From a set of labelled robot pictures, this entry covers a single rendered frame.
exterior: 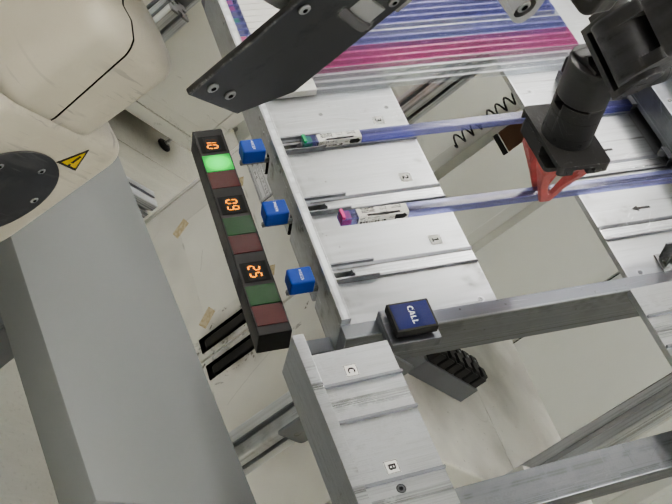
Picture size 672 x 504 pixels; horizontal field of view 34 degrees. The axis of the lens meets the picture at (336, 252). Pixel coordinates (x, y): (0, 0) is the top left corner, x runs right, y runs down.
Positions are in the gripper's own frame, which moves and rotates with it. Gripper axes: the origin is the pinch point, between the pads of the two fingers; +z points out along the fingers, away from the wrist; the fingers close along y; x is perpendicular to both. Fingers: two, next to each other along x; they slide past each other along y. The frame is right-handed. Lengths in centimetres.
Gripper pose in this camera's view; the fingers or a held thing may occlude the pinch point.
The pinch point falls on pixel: (543, 190)
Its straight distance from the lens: 133.4
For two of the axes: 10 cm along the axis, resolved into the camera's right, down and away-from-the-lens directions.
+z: -1.5, 6.6, 7.4
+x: -9.4, 1.3, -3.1
